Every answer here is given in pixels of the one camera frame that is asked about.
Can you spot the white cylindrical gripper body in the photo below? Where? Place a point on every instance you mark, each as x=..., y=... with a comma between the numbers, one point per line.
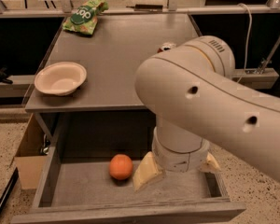
x=181, y=160

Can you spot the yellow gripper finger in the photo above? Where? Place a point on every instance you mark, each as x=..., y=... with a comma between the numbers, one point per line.
x=147, y=172
x=210, y=165

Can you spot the orange fruit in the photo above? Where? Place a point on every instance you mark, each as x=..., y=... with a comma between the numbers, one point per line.
x=121, y=167

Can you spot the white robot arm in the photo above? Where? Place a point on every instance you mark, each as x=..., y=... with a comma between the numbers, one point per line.
x=191, y=92

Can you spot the open grey top drawer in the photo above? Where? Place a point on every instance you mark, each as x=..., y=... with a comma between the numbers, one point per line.
x=76, y=188

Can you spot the grey cabinet counter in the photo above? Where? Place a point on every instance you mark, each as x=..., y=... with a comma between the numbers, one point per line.
x=111, y=63

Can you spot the orange soda can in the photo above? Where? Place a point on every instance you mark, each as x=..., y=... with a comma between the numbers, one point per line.
x=166, y=46

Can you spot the cardboard box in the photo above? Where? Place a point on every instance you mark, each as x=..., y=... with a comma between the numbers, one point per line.
x=28, y=159

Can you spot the white paper bowl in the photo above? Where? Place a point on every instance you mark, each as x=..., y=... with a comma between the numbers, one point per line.
x=60, y=78

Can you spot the green chip bag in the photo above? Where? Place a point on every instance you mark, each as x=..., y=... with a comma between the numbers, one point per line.
x=84, y=20

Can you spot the black tool on rail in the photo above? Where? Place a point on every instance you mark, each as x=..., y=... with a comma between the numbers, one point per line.
x=142, y=7

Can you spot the metal frame rail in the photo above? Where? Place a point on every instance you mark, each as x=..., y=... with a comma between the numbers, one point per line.
x=27, y=39

